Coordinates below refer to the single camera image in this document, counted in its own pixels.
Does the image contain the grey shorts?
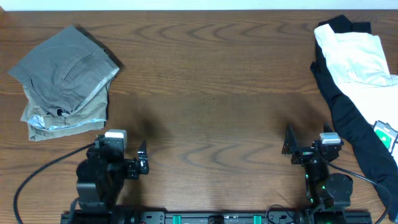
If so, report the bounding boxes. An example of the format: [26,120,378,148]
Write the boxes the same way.
[9,26,119,117]

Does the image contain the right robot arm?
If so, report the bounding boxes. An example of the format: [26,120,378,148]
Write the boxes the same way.
[282,124,353,224]

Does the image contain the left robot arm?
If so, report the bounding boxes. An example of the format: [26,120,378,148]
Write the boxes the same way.
[60,135,149,224]

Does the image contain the black garment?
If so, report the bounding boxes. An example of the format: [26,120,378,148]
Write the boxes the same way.
[310,15,397,223]

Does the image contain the white t-shirt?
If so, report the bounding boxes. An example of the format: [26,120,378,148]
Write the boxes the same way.
[314,24,397,160]

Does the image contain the folded khaki shorts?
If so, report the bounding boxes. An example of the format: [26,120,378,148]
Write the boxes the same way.
[21,82,111,141]

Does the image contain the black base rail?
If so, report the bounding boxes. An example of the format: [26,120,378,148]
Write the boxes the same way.
[60,210,373,224]

